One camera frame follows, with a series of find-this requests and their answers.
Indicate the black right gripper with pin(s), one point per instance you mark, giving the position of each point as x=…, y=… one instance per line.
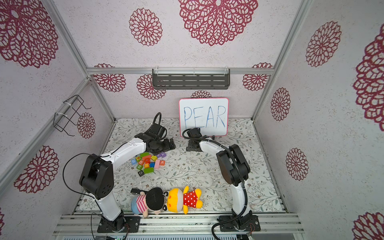
x=193, y=147

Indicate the striped plush doll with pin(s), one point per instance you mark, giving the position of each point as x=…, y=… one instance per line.
x=145, y=202

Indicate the black wire wall rack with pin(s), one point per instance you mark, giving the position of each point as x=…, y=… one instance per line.
x=76, y=115

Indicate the grey wall shelf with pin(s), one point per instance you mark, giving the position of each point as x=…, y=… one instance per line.
x=194, y=79

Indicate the yellow plush doll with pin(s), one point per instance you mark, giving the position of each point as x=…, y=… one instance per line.
x=179, y=200

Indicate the whiteboard with PEAR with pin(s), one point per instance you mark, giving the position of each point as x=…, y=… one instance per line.
x=210, y=115

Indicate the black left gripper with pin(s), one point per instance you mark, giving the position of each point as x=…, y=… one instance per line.
x=168, y=146

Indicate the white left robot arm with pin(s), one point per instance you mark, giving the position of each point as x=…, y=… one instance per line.
x=97, y=177

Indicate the green long block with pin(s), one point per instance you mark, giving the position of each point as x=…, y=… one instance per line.
x=148, y=170

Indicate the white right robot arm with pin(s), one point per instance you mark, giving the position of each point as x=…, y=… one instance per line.
x=234, y=168

